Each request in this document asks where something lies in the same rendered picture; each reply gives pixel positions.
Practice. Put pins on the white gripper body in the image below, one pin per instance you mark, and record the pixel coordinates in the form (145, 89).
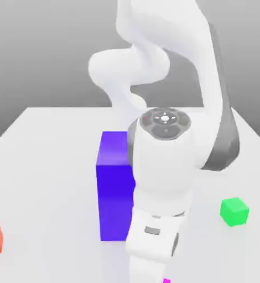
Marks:
(146, 270)

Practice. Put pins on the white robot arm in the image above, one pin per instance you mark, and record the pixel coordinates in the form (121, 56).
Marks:
(165, 168)

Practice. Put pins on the large blue box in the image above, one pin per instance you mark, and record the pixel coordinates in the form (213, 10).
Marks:
(114, 199)

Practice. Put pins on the small green cube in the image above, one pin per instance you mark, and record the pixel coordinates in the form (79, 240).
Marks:
(234, 212)

